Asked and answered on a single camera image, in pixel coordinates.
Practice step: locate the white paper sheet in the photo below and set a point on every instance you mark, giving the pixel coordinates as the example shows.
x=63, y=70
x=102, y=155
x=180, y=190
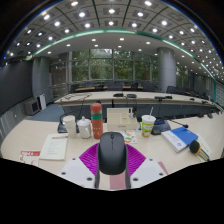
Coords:
x=205, y=145

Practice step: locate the red drink bottle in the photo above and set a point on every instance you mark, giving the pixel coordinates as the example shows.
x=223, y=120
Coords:
x=97, y=123

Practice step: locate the paper cup with green print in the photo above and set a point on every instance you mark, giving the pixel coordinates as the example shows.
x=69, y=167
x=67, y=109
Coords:
x=147, y=126

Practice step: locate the tall white cup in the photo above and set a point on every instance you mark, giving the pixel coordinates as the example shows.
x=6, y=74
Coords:
x=70, y=127

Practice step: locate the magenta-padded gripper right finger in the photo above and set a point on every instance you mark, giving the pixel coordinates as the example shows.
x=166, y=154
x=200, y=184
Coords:
x=148, y=171

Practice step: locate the white booklet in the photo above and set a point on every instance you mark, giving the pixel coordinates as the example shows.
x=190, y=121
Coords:
x=54, y=146

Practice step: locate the white lidded mug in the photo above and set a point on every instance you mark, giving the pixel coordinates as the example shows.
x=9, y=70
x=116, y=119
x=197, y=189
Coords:
x=84, y=129

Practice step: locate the beige desk organizer box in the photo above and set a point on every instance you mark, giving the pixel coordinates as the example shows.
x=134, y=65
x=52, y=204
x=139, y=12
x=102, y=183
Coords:
x=120, y=121

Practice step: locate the blue and white book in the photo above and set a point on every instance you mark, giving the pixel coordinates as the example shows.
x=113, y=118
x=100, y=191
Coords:
x=181, y=136

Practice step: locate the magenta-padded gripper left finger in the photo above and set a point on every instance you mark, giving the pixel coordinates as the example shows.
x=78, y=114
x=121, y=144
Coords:
x=76, y=171

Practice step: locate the pink mouse pad with drawing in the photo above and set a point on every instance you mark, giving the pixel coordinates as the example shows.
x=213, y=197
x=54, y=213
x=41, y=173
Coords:
x=117, y=182

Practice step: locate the red and white magazine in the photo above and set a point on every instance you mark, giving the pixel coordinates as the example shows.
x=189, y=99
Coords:
x=30, y=156

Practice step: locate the black computer mouse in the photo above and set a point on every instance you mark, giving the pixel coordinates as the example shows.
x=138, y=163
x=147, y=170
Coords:
x=112, y=153

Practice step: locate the ceiling lights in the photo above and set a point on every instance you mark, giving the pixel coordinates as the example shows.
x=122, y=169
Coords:
x=111, y=23

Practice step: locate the colourful leaflet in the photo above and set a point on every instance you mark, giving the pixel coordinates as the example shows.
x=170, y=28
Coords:
x=130, y=136

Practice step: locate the grey monitor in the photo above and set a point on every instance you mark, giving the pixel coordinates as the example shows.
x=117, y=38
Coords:
x=31, y=107

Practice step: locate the dark office chairs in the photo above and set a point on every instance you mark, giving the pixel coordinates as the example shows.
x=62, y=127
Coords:
x=171, y=89

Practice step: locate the black and yellow microphone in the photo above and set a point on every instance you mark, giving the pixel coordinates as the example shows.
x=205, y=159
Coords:
x=196, y=148

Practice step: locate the black conference microphone unit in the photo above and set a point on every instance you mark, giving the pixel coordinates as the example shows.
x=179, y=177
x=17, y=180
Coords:
x=61, y=128
x=161, y=127

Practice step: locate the white board panel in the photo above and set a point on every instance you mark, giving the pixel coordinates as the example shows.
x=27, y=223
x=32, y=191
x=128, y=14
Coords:
x=42, y=101

